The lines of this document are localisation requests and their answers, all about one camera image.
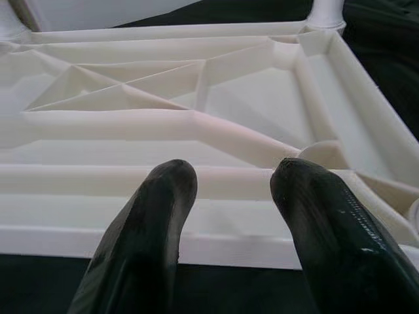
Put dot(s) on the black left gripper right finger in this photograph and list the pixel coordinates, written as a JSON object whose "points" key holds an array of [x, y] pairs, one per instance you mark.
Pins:
{"points": [[337, 255]]}

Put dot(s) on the white plastic table top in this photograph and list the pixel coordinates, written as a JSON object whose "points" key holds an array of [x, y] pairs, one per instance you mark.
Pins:
{"points": [[98, 137]]}

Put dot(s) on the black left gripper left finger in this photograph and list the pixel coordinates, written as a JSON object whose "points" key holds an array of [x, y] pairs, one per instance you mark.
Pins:
{"points": [[140, 255]]}

